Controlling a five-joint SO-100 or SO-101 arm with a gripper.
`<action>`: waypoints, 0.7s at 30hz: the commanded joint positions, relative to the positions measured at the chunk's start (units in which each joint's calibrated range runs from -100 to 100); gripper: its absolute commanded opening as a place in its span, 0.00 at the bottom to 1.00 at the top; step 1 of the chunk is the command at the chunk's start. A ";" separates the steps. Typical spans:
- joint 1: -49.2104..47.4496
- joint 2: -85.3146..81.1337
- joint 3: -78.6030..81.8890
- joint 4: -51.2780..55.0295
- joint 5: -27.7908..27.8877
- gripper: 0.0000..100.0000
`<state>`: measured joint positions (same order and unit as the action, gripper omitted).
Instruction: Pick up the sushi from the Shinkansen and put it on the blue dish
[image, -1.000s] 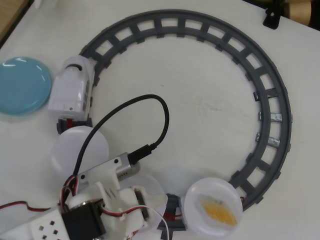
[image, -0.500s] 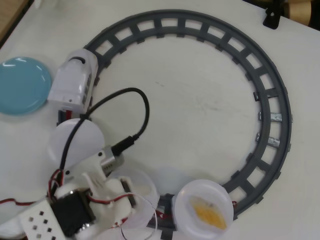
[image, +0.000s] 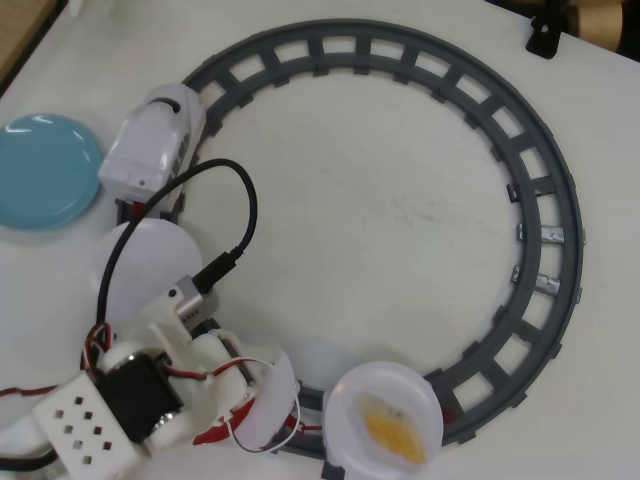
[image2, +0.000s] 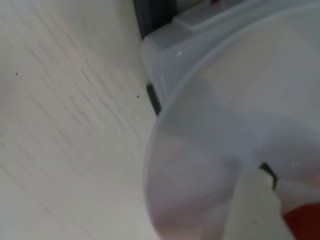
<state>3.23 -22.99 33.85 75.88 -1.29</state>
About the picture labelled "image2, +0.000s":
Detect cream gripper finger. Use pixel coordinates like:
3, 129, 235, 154
223, 162, 296, 240

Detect white round plastic plate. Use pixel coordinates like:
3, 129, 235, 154
142, 4, 320, 240

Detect red tuna sushi piece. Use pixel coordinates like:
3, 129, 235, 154
282, 202, 320, 240

